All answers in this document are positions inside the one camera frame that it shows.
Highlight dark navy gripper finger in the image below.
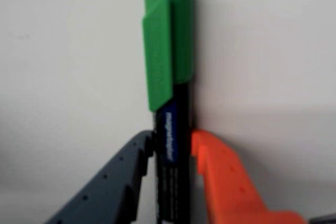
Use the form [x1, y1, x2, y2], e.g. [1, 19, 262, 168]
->
[43, 130, 158, 224]

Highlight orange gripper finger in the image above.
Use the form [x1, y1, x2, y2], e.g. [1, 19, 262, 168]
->
[190, 128, 308, 224]

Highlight green capped black marker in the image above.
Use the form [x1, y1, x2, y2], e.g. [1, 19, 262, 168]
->
[141, 0, 195, 224]

